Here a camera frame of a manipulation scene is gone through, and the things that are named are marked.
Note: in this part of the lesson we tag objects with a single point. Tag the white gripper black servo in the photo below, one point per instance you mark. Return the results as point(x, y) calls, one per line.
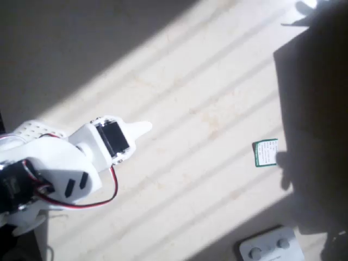
point(114, 138)

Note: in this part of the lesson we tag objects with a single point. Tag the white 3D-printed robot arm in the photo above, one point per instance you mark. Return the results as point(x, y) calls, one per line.
point(62, 160)

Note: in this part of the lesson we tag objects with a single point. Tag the green-bordered white card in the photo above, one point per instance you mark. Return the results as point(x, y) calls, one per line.
point(266, 152)

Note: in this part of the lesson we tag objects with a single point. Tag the white device with round knobs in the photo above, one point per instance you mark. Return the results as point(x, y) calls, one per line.
point(267, 247)

